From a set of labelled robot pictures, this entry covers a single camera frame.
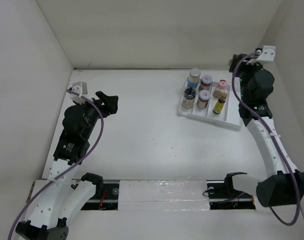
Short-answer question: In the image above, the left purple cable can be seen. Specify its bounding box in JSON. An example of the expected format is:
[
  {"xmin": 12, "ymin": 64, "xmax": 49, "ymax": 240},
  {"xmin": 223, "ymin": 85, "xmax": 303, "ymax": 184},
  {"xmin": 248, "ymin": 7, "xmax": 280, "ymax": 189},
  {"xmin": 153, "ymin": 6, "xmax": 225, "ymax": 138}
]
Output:
[{"xmin": 8, "ymin": 89, "xmax": 104, "ymax": 240}]

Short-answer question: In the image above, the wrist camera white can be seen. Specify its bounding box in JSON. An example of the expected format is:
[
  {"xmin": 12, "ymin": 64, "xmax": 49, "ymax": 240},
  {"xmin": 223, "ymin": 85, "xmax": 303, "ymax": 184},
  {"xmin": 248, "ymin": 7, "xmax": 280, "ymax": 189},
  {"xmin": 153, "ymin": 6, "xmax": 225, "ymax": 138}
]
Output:
[
  {"xmin": 247, "ymin": 45, "xmax": 277, "ymax": 65},
  {"xmin": 69, "ymin": 81, "xmax": 88, "ymax": 105}
]

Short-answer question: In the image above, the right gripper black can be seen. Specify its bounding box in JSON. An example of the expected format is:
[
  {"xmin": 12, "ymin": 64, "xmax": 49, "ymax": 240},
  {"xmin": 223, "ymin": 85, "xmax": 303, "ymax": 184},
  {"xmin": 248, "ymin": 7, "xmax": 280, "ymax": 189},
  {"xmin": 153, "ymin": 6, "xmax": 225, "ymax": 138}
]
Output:
[{"xmin": 229, "ymin": 53, "xmax": 263, "ymax": 101}]

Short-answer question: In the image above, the black mounting rail base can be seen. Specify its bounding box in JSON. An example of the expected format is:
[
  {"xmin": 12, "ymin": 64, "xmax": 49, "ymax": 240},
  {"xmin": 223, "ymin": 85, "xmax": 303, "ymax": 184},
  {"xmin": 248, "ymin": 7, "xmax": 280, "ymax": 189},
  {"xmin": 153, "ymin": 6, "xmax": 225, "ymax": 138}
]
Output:
[{"xmin": 81, "ymin": 179, "xmax": 256, "ymax": 212}]

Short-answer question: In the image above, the pink lid spice bottle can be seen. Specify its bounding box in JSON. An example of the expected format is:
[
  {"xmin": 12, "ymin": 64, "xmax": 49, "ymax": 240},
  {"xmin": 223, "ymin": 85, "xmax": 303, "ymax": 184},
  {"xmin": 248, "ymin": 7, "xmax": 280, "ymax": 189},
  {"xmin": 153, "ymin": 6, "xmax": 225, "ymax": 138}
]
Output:
[{"xmin": 212, "ymin": 79, "xmax": 228, "ymax": 98}]

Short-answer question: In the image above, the yellow label cork bottle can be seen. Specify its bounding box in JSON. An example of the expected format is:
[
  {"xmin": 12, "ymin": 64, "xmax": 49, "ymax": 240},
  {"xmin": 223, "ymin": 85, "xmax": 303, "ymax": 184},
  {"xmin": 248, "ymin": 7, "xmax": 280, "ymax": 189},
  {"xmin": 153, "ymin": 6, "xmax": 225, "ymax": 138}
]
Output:
[{"xmin": 212, "ymin": 92, "xmax": 228, "ymax": 115}]

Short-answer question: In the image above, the blue label silver lid jar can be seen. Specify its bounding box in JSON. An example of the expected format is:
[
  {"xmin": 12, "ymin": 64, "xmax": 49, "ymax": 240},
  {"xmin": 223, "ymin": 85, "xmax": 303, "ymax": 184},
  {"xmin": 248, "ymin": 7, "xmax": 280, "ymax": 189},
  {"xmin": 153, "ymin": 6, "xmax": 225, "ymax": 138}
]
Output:
[{"xmin": 187, "ymin": 68, "xmax": 201, "ymax": 89}]

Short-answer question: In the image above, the white divided organizer tray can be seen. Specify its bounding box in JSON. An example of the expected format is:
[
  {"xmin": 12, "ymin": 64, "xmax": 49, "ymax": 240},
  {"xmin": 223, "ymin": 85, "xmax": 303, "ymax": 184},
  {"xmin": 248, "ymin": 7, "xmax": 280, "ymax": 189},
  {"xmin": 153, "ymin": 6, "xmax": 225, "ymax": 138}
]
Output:
[{"xmin": 177, "ymin": 75, "xmax": 242, "ymax": 131}]

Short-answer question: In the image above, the small black lid bottle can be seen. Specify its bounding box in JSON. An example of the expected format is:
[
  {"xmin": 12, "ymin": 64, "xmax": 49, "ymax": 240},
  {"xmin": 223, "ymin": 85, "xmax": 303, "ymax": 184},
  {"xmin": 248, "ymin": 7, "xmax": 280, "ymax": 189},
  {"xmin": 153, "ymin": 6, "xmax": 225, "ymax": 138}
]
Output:
[{"xmin": 228, "ymin": 53, "xmax": 246, "ymax": 67}]

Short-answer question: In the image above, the red label spice jar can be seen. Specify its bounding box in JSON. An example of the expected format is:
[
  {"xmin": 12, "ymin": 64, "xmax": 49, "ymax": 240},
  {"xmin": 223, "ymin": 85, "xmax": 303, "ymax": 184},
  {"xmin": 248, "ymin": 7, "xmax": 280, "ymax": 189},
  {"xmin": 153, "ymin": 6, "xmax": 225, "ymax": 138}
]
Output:
[
  {"xmin": 198, "ymin": 75, "xmax": 213, "ymax": 91},
  {"xmin": 196, "ymin": 90, "xmax": 211, "ymax": 109}
]

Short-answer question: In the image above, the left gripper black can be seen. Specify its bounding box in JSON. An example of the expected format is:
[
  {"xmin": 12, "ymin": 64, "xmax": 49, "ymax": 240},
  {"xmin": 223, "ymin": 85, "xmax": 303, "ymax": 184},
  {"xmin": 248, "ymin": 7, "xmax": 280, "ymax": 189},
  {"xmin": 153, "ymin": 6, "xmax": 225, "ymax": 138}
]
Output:
[{"xmin": 75, "ymin": 91, "xmax": 118, "ymax": 139}]

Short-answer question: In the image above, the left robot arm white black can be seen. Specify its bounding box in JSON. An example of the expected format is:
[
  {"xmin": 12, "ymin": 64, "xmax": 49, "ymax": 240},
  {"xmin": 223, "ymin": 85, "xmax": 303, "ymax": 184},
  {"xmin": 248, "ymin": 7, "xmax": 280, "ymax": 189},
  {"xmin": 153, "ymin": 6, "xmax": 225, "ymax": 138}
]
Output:
[{"xmin": 9, "ymin": 88, "xmax": 119, "ymax": 240}]

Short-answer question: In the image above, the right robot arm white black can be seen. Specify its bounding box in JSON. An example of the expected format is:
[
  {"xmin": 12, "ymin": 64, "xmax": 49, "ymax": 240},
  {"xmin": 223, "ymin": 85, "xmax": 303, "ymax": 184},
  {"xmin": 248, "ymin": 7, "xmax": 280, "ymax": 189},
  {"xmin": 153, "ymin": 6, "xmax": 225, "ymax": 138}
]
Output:
[{"xmin": 223, "ymin": 53, "xmax": 304, "ymax": 208}]

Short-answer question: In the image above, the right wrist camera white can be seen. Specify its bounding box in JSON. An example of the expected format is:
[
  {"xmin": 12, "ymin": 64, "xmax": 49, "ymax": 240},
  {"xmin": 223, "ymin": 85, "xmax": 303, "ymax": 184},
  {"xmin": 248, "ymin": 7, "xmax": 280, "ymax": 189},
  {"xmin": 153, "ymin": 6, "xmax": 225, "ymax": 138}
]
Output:
[{"xmin": 247, "ymin": 45, "xmax": 277, "ymax": 65}]

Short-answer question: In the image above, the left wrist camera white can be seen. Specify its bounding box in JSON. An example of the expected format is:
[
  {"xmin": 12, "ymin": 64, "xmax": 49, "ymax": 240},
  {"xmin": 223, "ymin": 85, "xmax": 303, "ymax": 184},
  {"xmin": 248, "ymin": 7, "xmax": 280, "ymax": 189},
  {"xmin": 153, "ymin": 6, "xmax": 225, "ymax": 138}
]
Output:
[{"xmin": 69, "ymin": 81, "xmax": 88, "ymax": 105}]

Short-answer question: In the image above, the black grinder top jar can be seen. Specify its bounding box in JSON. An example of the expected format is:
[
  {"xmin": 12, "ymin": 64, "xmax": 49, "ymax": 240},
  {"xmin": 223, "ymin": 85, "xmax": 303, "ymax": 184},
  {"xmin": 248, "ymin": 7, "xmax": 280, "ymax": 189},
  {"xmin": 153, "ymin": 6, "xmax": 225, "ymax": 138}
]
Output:
[{"xmin": 181, "ymin": 87, "xmax": 196, "ymax": 109}]

